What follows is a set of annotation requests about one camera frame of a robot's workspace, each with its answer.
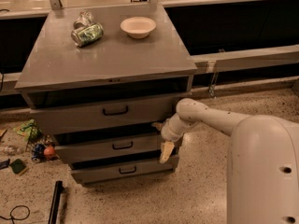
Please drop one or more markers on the green soda can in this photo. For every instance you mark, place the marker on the green soda can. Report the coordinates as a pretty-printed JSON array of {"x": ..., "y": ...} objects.
[{"x": 87, "y": 35}]

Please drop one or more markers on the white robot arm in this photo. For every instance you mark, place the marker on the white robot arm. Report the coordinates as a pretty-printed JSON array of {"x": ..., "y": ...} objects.
[{"x": 262, "y": 161}]

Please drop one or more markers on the grey drawer cabinet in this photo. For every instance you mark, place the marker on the grey drawer cabinet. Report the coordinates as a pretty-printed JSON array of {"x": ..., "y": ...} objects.
[{"x": 115, "y": 67}]

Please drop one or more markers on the blue can on floor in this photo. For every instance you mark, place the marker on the blue can on floor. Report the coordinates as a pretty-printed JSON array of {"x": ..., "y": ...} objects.
[{"x": 38, "y": 153}]

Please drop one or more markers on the grey bottom drawer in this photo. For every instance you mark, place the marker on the grey bottom drawer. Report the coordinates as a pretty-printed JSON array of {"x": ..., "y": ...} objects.
[{"x": 98, "y": 174}]

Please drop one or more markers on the dark small packet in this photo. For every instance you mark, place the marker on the dark small packet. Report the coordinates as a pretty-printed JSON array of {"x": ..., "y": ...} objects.
[{"x": 4, "y": 164}]

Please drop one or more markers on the grey drawer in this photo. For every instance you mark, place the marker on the grey drawer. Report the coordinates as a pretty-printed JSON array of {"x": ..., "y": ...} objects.
[
  {"x": 98, "y": 174},
  {"x": 110, "y": 148},
  {"x": 109, "y": 114}
]

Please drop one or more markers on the silver crushed can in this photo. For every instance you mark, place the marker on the silver crushed can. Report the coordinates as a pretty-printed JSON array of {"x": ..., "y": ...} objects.
[{"x": 85, "y": 18}]

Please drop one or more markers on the orange round fruit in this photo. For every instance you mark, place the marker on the orange round fruit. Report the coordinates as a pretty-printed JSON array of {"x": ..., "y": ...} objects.
[{"x": 49, "y": 153}]

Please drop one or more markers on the grey top drawer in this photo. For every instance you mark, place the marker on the grey top drawer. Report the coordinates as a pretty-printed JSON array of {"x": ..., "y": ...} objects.
[{"x": 109, "y": 114}]

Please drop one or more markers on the green sponge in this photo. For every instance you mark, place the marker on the green sponge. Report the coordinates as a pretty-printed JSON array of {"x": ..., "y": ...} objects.
[{"x": 18, "y": 167}]

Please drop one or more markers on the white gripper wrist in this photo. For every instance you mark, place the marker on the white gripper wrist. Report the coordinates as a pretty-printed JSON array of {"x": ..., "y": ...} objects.
[{"x": 167, "y": 133}]

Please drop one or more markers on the clear plastic bottle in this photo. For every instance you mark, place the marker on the clear plastic bottle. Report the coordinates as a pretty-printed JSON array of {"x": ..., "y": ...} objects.
[{"x": 11, "y": 150}]

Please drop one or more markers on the black bar on floor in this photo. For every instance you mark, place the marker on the black bar on floor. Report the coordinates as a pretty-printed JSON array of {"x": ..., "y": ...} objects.
[{"x": 58, "y": 190}]

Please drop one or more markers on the white paper bowl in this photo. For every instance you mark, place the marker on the white paper bowl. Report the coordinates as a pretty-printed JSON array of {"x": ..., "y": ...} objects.
[{"x": 138, "y": 27}]

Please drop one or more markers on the green chip bag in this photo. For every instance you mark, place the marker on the green chip bag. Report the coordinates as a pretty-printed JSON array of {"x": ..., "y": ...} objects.
[{"x": 28, "y": 130}]

